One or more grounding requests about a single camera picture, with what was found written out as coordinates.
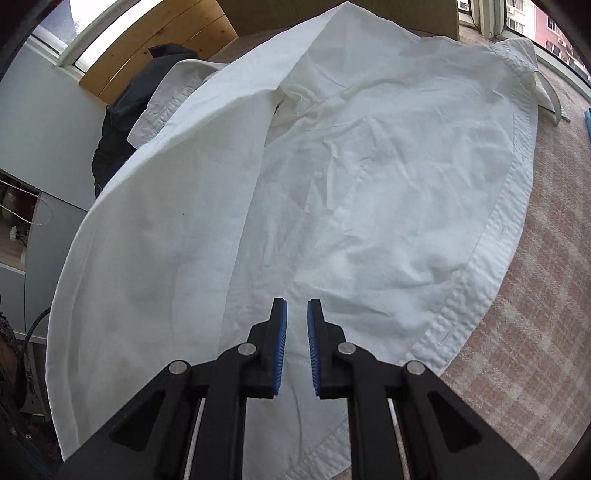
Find white button shirt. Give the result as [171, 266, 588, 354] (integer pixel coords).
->
[46, 0, 571, 480]

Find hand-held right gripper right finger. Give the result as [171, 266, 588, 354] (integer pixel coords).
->
[307, 298, 539, 480]

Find apartment buildings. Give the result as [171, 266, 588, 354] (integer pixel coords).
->
[457, 0, 587, 70]

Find white window frame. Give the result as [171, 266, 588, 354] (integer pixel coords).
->
[28, 0, 591, 97]

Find light wooden board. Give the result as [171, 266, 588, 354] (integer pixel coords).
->
[226, 0, 460, 42]

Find pine wood panel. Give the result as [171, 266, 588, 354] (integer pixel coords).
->
[79, 0, 238, 104]

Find pile of dark clothes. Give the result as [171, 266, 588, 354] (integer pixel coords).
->
[91, 44, 199, 199]

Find black cable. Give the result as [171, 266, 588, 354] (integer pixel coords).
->
[14, 307, 51, 402]

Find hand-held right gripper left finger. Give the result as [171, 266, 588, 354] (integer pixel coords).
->
[55, 298, 288, 480]

